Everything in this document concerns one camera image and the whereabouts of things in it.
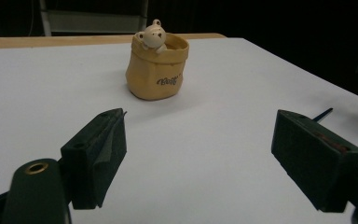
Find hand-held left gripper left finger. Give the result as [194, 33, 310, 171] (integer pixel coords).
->
[60, 107, 128, 210]

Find white metal desk frame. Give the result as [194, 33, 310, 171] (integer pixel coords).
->
[38, 0, 150, 37]

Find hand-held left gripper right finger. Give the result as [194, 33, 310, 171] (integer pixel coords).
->
[270, 109, 358, 214]

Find white table sheet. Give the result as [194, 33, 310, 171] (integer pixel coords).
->
[0, 37, 358, 224]

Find brown wooden cup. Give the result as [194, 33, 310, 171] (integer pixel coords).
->
[125, 19, 190, 101]

